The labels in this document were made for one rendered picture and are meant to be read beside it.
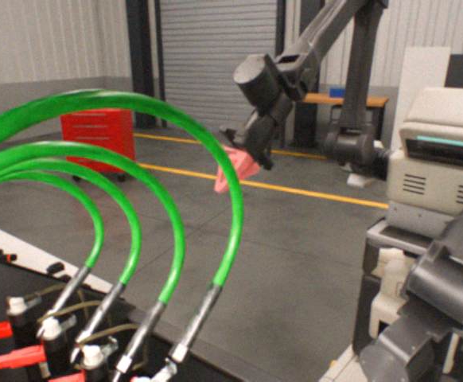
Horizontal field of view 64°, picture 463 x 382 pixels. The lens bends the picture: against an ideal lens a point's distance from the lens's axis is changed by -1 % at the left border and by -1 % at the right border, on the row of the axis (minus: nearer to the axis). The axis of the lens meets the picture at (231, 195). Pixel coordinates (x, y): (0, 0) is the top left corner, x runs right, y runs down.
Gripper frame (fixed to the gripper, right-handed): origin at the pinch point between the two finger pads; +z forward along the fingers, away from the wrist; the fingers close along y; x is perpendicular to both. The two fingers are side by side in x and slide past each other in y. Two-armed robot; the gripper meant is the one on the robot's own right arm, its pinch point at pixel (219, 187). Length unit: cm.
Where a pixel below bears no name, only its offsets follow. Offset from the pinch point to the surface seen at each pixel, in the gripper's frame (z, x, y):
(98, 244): 18.8, -7.0, 8.4
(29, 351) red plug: 32.9, 2.8, 13.5
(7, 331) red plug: 34.2, -4.0, 13.7
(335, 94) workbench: -285, -259, -313
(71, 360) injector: 32.1, 4.0, 8.3
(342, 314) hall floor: -11, -48, -182
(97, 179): 11.0, 2.0, 19.7
